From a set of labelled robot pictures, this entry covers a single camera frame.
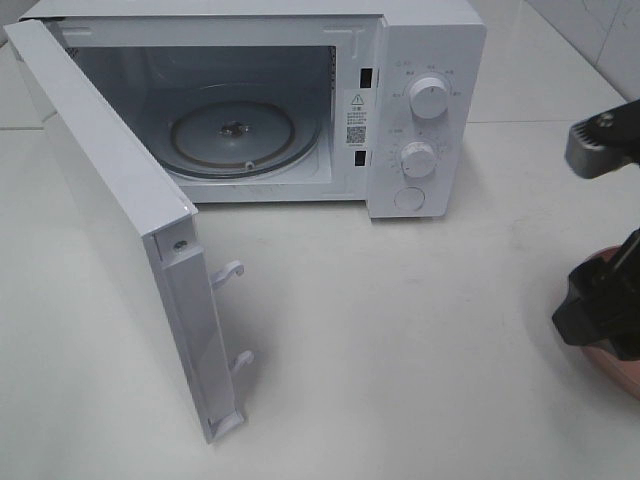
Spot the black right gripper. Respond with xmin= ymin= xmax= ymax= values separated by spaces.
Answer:
xmin=552 ymin=230 xmax=639 ymax=361

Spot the pink round plate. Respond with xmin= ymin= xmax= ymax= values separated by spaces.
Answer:
xmin=579 ymin=244 xmax=640 ymax=401

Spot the round white door button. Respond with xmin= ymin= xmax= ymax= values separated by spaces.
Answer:
xmin=394 ymin=187 xmax=425 ymax=211

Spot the white timer knob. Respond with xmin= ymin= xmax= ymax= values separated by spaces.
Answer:
xmin=400 ymin=142 xmax=437 ymax=179

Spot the white microwave door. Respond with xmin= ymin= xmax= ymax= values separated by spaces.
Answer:
xmin=6 ymin=20 xmax=243 ymax=442

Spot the upper white power knob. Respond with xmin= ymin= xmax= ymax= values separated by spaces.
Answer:
xmin=407 ymin=74 xmax=450 ymax=120

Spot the white microwave oven body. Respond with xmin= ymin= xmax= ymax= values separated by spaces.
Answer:
xmin=16 ymin=1 xmax=486 ymax=218

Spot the white warning label sticker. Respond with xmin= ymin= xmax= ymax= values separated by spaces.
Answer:
xmin=343 ymin=89 xmax=373 ymax=149

